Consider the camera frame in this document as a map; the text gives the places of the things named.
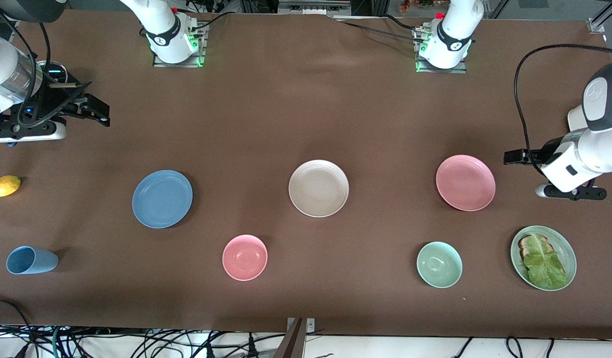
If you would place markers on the aluminium frame profile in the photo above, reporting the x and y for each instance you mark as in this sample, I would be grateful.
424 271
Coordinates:
597 25

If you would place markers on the green plate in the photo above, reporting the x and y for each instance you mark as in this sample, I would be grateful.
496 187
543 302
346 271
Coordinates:
563 247

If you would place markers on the metal table edge bracket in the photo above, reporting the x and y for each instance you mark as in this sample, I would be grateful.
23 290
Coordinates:
311 325

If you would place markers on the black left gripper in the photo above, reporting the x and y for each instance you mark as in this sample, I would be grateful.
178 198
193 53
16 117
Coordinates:
548 148

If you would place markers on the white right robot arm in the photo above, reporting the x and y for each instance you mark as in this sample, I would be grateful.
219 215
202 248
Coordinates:
161 30

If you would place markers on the green bowl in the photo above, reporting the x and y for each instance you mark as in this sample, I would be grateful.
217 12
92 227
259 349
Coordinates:
439 264

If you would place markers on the dark blue saucepan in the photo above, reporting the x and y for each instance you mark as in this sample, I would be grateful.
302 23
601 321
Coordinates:
75 74

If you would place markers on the orange red background object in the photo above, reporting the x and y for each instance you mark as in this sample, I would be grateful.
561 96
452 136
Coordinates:
410 6

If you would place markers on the dark brown stand post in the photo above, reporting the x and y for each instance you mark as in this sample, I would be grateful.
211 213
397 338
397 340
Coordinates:
296 343

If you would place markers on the green lettuce leaf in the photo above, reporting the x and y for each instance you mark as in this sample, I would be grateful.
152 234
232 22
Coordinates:
545 268

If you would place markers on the pink bowl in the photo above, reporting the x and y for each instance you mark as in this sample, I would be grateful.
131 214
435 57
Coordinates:
245 257

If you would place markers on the metal frame fixture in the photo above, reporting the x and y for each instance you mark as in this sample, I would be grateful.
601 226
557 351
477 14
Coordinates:
313 7

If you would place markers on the glass lid with blue knob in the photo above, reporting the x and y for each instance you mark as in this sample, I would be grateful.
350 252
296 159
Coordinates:
54 69

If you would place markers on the beige plate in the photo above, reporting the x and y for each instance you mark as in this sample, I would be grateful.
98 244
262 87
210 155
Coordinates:
318 188

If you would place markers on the blue plate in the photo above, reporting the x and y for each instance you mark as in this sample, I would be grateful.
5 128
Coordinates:
161 199

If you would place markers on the yellow lemon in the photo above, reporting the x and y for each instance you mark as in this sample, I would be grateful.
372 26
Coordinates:
5 186

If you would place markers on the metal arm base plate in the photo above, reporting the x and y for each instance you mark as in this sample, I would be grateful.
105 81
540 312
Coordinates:
201 44
438 71

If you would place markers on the blue cup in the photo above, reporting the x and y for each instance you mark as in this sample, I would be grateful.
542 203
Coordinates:
37 261

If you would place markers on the brown bread slice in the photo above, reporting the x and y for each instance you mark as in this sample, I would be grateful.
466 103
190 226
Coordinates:
523 244

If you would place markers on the white toaster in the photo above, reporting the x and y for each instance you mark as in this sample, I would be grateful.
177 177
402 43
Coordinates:
575 119

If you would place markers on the pink plate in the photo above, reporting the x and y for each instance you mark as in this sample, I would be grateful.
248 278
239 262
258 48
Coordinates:
465 183

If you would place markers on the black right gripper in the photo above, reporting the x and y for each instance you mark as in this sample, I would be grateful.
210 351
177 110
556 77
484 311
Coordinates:
51 103

